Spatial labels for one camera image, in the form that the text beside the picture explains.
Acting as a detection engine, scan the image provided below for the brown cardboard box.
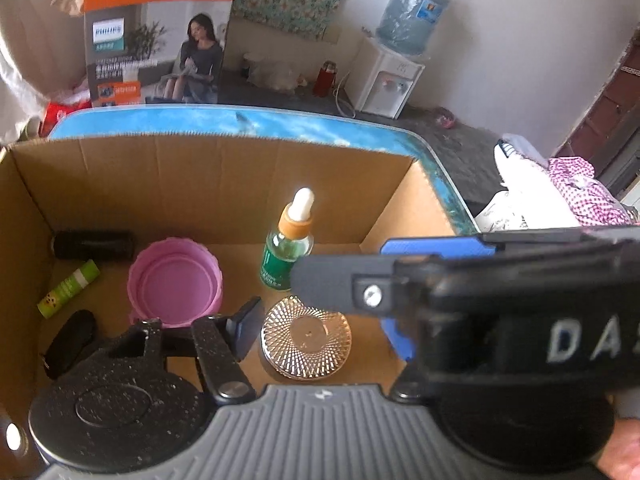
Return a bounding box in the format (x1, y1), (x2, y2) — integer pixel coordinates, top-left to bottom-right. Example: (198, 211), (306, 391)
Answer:
(0, 130), (458, 476)

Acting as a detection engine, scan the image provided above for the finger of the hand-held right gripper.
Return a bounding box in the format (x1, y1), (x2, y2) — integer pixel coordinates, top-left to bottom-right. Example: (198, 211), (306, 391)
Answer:
(290, 252), (436, 318)
(379, 226), (640, 261)

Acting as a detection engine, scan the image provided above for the red thermos flask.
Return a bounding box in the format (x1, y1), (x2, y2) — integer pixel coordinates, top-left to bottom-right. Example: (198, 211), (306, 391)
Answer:
(313, 60), (337, 97)

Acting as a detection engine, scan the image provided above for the beige curtain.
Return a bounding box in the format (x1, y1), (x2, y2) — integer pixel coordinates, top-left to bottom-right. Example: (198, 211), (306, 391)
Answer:
(0, 0), (86, 146)

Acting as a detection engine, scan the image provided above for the black cylindrical tube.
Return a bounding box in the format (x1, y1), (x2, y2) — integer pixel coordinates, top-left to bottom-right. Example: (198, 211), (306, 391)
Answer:
(51, 230), (136, 262)

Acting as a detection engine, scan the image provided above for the pink plastic cup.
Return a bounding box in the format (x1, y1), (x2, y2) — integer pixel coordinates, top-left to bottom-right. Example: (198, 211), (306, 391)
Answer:
(127, 240), (224, 330)

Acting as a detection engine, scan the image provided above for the white water dispenser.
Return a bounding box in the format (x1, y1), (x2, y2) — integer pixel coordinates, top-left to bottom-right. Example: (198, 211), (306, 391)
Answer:
(345, 35), (426, 120)

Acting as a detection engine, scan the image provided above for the pink checked cloth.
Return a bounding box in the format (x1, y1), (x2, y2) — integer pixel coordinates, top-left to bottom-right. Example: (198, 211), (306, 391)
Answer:
(547, 156), (638, 227)

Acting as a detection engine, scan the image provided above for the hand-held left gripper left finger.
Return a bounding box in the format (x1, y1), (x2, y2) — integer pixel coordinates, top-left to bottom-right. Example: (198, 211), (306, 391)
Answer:
(92, 296), (264, 406)

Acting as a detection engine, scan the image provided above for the red and white packet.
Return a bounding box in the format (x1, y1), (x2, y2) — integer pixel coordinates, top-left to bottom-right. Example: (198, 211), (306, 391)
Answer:
(39, 101), (86, 137)

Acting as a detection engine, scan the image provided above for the white power cable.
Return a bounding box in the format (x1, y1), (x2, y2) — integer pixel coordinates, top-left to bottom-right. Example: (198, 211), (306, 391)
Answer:
(334, 72), (357, 117)

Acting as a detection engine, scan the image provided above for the black oblong device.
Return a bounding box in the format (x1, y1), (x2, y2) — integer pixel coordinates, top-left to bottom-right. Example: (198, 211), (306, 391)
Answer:
(41, 309), (98, 381)

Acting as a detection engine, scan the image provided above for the green dropper bottle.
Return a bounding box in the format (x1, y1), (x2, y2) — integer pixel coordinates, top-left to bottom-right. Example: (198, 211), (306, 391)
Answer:
(258, 187), (316, 292)

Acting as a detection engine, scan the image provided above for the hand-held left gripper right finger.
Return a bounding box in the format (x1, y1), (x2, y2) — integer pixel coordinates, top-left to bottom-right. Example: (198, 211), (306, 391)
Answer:
(382, 310), (436, 407)

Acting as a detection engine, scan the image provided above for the person's right hand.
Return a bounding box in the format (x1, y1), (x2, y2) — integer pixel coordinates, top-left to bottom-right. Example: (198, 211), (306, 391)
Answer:
(597, 402), (640, 480)

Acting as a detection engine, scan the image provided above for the brown wooden door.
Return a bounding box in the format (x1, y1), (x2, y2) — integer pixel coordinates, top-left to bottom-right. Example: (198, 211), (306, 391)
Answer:
(552, 30), (640, 196)

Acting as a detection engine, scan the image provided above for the white plastic bag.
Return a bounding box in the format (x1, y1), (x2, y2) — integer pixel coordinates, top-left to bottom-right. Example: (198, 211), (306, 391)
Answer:
(247, 52), (303, 92)

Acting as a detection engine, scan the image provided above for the blue water jug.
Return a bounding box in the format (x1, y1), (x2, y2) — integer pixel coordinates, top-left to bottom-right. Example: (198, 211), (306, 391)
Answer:
(376, 0), (451, 57)

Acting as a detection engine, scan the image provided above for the black jar with gold lid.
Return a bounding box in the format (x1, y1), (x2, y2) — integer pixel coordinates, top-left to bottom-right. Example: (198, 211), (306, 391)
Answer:
(260, 296), (354, 380)

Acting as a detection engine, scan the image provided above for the green lip balm tube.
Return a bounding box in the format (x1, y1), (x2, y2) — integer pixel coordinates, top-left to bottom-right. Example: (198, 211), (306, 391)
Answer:
(37, 259), (101, 320)

